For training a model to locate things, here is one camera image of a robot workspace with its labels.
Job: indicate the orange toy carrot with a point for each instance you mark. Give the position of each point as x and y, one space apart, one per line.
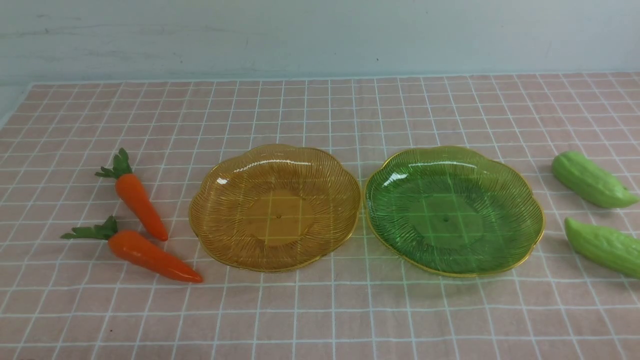
132 192
131 246

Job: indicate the green toy gourd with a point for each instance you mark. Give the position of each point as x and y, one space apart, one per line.
605 246
591 182

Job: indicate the amber plastic plate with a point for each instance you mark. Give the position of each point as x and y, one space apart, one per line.
275 208

